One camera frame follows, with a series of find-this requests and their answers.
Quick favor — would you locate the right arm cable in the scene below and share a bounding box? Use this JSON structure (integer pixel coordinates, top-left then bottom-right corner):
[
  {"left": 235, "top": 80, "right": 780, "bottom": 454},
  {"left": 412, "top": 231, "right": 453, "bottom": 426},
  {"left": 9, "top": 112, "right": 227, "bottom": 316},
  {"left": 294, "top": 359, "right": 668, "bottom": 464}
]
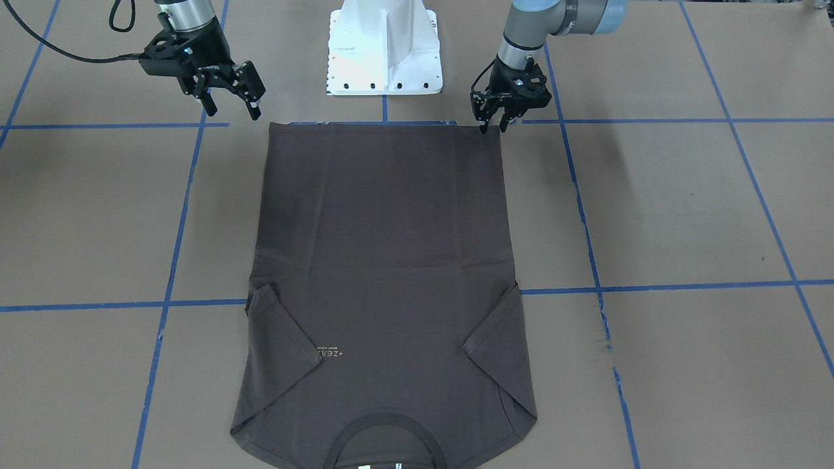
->
[{"left": 0, "top": 0, "right": 147, "bottom": 64}]

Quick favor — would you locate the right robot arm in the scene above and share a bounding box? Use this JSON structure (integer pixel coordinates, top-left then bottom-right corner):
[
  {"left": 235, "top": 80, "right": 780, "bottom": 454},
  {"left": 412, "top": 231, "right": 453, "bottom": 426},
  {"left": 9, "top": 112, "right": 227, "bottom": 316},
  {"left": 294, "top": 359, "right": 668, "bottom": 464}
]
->
[{"left": 139, "top": 1, "right": 265, "bottom": 120}]

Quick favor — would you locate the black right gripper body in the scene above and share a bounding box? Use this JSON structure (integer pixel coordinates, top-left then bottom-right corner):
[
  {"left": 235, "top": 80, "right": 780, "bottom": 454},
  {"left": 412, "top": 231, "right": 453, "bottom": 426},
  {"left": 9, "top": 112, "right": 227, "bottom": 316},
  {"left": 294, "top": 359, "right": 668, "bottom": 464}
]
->
[{"left": 163, "top": 19, "right": 238, "bottom": 95}]

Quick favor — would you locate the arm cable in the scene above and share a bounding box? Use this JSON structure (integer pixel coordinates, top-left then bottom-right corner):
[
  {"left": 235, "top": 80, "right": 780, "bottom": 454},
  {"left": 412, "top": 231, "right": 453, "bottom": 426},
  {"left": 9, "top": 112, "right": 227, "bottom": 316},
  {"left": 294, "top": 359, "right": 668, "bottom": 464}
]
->
[
  {"left": 470, "top": 60, "right": 499, "bottom": 108},
  {"left": 0, "top": 0, "right": 147, "bottom": 64}
]

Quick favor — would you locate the brown t-shirt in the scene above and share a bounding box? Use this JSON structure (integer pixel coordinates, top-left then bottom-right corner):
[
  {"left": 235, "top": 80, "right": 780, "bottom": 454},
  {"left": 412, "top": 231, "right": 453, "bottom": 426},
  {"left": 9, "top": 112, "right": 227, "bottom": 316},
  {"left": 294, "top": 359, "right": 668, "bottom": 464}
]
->
[{"left": 230, "top": 124, "right": 538, "bottom": 468}]

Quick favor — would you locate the white camera pedestal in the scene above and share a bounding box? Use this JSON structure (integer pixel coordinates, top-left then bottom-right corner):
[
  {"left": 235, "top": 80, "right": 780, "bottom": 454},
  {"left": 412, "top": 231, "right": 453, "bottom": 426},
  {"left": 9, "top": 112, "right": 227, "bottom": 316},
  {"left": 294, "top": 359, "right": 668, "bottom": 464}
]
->
[{"left": 326, "top": 1, "right": 444, "bottom": 97}]

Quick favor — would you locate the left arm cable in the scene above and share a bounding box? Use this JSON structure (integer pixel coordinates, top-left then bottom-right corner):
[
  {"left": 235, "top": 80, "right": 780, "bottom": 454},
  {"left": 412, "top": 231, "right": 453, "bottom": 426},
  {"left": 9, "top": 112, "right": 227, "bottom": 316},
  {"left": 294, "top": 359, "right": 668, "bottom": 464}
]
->
[{"left": 470, "top": 60, "right": 499, "bottom": 108}]

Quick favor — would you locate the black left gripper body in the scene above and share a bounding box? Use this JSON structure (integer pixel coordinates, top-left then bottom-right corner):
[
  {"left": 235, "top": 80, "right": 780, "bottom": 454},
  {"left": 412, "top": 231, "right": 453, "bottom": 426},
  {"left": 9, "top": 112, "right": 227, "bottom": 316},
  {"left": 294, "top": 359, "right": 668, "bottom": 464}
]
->
[{"left": 486, "top": 55, "right": 536, "bottom": 118}]

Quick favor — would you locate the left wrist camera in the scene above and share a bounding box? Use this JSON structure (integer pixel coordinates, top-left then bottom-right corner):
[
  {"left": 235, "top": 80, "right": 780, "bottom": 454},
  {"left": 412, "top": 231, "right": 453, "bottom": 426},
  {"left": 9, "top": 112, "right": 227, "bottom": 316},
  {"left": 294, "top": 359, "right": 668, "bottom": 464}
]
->
[{"left": 513, "top": 57, "right": 552, "bottom": 118}]

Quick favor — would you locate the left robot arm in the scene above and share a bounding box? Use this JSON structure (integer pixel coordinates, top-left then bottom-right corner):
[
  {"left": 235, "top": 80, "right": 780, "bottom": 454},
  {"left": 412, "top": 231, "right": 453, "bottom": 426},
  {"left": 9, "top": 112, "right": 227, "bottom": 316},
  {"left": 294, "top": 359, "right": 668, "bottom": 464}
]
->
[{"left": 468, "top": 1, "right": 627, "bottom": 134}]

